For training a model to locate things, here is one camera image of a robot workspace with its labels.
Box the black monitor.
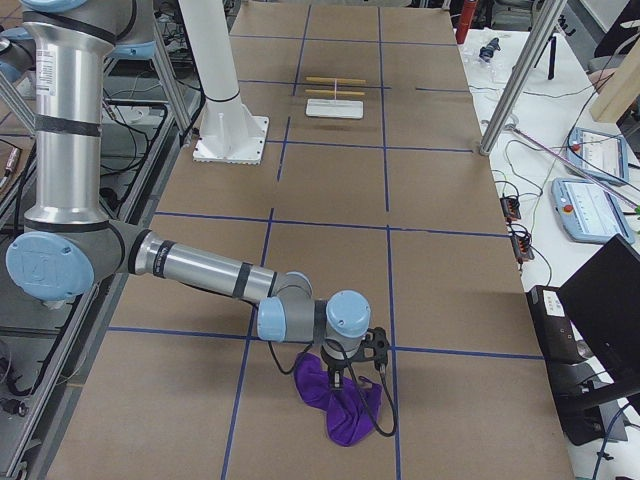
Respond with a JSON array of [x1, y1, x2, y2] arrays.
[[557, 235, 639, 381]]

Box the black computer box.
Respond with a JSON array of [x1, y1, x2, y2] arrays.
[[526, 285, 639, 446]]

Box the wooden rack bar inner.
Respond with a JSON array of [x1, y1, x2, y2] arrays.
[[305, 89, 366, 98]]

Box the folded blue umbrella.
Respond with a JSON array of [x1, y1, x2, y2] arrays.
[[479, 37, 501, 63]]

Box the blue teach pendant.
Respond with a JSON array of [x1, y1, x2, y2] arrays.
[[566, 127, 629, 185], [551, 178, 635, 244]]

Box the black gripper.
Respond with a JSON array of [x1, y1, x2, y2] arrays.
[[321, 345, 351, 376]]

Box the white rack base tray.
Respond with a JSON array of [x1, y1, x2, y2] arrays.
[[305, 98, 364, 120]]

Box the aluminium frame post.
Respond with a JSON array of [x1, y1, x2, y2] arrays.
[[479, 0, 567, 156]]

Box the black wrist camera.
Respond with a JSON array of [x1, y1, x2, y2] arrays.
[[361, 327, 390, 374]]

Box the blue teach pendant far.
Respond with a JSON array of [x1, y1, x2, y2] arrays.
[[566, 127, 629, 185]]

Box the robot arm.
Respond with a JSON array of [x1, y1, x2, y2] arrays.
[[6, 1, 373, 376]]

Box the purple towel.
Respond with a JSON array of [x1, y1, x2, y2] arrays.
[[294, 353, 374, 447]]

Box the blue teach pendant near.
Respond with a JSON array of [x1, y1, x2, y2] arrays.
[[551, 178, 635, 244]]

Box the red cylinder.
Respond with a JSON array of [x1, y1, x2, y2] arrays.
[[455, 0, 478, 45]]

